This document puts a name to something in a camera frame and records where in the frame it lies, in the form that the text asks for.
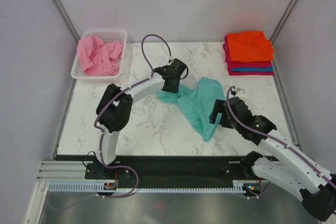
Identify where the teal t shirt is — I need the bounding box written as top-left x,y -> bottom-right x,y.
157,77 -> 225,142

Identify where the white plastic basket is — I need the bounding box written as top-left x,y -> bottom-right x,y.
71,29 -> 127,82

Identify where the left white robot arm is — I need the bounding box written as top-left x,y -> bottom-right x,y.
94,59 -> 188,178

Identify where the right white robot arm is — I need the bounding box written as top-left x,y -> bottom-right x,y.
209,97 -> 335,221

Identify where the bottom magenta folded t shirt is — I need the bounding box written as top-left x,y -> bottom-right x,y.
228,70 -> 274,76

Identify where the blue folded t shirt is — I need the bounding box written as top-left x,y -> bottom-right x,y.
231,67 -> 273,72

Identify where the orange folded t shirt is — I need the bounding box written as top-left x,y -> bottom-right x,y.
227,30 -> 274,62

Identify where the pink t shirt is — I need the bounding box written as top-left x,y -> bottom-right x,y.
77,35 -> 124,77

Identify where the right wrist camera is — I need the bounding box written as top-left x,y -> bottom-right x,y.
231,87 -> 248,101

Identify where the white slotted cable duct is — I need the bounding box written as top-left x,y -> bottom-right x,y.
48,182 -> 261,194

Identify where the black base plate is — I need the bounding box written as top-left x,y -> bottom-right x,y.
83,154 -> 274,189

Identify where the right aluminium frame post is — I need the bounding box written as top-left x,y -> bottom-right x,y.
269,0 -> 315,44

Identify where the aluminium frame post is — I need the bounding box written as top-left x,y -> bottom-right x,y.
269,0 -> 315,44
52,0 -> 80,43

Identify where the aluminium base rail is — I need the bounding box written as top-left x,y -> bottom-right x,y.
35,159 -> 323,183

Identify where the left aluminium frame post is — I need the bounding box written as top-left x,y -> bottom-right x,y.
52,0 -> 80,43

